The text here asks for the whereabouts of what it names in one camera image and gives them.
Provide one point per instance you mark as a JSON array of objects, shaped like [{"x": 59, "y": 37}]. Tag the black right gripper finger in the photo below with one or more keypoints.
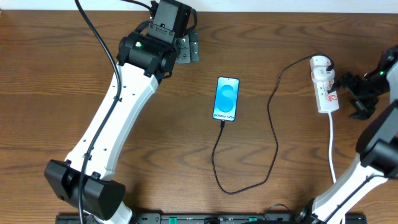
[
  {"x": 345, "y": 81},
  {"x": 364, "y": 109}
]

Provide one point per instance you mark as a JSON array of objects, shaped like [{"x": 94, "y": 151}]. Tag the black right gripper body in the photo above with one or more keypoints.
[{"x": 359, "y": 94}]

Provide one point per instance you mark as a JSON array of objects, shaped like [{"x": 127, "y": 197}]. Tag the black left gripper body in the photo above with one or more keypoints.
[{"x": 190, "y": 47}]

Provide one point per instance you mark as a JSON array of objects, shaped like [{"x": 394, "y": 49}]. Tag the blue screen Galaxy smartphone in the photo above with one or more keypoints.
[{"x": 226, "y": 98}]

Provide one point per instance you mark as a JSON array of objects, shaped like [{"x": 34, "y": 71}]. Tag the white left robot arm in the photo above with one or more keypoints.
[{"x": 84, "y": 179}]

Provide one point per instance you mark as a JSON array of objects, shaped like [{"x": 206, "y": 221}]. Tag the white USB charger adapter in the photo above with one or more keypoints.
[{"x": 322, "y": 67}]

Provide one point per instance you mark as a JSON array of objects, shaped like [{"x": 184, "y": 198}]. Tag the white power strip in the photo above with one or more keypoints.
[{"x": 326, "y": 102}]

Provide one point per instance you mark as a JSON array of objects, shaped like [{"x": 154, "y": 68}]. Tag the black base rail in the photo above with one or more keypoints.
[{"x": 155, "y": 218}]

